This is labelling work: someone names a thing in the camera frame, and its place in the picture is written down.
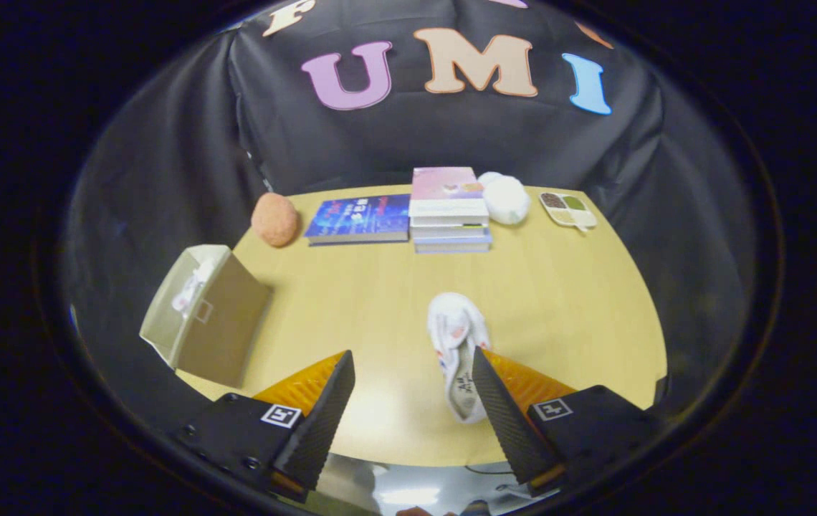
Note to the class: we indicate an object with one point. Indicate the white divided grain tray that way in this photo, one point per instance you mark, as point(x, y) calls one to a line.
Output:
point(567, 210)

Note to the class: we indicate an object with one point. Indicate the pale blue cover book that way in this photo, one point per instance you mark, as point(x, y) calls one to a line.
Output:
point(451, 246)

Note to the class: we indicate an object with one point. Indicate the pink cover book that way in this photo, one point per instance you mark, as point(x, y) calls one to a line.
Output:
point(444, 183)

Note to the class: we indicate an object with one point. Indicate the orange fuzzy ball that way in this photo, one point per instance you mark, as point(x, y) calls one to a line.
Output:
point(274, 220)

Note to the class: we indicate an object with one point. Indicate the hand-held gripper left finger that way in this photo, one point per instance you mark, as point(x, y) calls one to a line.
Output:
point(319, 423)

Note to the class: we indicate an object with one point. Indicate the white plush toy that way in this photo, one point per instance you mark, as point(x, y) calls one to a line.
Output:
point(505, 199)

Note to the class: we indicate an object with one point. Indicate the beige fabric storage box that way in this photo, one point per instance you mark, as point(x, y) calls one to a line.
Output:
point(226, 322)

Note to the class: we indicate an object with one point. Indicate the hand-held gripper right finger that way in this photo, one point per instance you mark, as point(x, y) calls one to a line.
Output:
point(505, 423)

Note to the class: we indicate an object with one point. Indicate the white cover book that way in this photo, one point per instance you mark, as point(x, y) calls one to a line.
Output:
point(448, 231)

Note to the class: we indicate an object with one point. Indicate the white canvas shoe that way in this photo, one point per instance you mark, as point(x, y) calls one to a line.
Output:
point(455, 322)
point(190, 290)

